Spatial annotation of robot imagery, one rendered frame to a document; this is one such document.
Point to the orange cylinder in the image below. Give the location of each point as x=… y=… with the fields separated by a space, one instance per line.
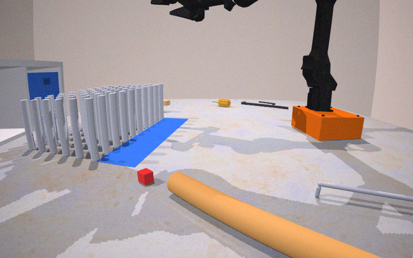
x=284 y=236

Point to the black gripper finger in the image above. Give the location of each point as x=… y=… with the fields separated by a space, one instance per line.
x=181 y=12
x=159 y=2

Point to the yellow screwdriver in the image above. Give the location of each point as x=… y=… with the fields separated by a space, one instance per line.
x=223 y=102

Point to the blue flat strip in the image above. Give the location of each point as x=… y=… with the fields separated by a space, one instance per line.
x=132 y=152

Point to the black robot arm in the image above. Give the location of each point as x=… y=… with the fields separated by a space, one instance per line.
x=316 y=66

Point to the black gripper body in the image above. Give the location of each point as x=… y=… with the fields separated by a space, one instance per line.
x=196 y=7

